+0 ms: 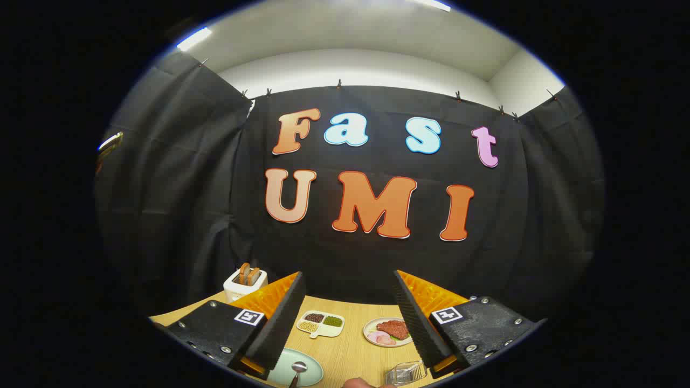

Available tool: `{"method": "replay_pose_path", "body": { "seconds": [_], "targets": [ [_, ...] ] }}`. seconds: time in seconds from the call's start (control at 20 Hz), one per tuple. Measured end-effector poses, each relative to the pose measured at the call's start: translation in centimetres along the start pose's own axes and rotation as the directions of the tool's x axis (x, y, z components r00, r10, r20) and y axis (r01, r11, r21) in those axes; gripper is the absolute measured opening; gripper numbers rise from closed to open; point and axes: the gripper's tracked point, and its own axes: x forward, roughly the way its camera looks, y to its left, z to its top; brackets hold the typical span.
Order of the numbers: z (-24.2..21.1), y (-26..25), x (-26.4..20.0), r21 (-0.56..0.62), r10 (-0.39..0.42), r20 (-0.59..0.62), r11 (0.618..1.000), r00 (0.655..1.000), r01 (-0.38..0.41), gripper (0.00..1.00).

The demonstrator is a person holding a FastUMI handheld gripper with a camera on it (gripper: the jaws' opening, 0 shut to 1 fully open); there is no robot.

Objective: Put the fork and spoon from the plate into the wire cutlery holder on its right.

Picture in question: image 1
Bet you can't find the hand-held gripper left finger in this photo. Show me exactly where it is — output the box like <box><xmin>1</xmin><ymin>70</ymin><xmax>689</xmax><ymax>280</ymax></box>
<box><xmin>153</xmin><ymin>271</ymin><xmax>307</xmax><ymax>380</ymax></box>

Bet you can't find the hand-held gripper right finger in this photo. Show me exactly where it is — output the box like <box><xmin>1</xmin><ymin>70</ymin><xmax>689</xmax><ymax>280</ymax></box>
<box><xmin>392</xmin><ymin>269</ymin><xmax>546</xmax><ymax>379</ymax></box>

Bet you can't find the brown steak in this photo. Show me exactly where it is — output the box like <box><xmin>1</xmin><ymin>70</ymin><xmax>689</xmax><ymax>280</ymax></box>
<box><xmin>376</xmin><ymin>320</ymin><xmax>409</xmax><ymax>340</ymax></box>

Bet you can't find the white divided dish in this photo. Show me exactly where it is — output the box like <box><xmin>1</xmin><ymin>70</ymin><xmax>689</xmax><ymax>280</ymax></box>
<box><xmin>296</xmin><ymin>310</ymin><xmax>346</xmax><ymax>339</ymax></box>

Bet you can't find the white round food plate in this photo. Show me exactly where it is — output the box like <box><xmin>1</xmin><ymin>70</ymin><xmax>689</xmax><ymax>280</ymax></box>
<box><xmin>363</xmin><ymin>317</ymin><xmax>415</xmax><ymax>348</ymax></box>

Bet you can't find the clear ribbed container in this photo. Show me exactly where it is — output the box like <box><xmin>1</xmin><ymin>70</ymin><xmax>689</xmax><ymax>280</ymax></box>
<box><xmin>384</xmin><ymin>360</ymin><xmax>428</xmax><ymax>386</ymax></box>

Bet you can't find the light blue round plate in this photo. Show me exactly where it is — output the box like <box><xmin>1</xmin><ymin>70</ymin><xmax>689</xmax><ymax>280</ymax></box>
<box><xmin>267</xmin><ymin>348</ymin><xmax>325</xmax><ymax>387</ymax></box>

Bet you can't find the white toaster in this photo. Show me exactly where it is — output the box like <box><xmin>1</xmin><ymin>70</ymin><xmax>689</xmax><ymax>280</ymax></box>
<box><xmin>223</xmin><ymin>268</ymin><xmax>268</xmax><ymax>303</ymax></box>

